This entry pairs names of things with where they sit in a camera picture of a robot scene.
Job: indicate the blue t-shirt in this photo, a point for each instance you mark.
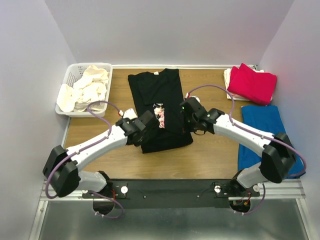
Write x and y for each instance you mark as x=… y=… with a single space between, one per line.
x=264 y=118

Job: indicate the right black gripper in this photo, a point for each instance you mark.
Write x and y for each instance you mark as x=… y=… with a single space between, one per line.
x=189 y=128

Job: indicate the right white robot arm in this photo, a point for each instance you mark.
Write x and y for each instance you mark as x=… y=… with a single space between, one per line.
x=275 y=150

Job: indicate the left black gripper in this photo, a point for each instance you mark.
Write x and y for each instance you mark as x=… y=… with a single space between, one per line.
x=139 y=143

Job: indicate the white plastic laundry basket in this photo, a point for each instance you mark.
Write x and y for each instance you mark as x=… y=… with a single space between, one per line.
x=72 y=75

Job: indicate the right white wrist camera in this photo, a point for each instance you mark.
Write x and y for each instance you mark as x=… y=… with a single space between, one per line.
x=188 y=95

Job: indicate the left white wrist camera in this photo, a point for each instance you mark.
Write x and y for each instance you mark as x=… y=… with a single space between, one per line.
x=129 y=113

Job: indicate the black floral print t-shirt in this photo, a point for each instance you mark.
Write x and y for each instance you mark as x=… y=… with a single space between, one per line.
x=161 y=94

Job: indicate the cream white t-shirt in basket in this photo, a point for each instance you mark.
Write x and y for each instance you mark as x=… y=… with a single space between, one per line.
x=85 y=90

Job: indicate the folded white t-shirt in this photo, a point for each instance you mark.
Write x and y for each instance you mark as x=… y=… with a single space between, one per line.
x=227 y=78

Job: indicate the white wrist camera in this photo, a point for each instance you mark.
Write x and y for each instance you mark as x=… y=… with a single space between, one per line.
x=129 y=113
x=188 y=95

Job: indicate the folded pink t-shirt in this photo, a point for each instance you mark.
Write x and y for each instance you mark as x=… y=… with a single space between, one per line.
x=258 y=87

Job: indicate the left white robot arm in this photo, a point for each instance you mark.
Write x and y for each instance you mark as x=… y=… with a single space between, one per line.
x=64 y=168

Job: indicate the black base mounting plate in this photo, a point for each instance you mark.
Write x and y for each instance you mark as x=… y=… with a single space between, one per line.
x=176 y=193

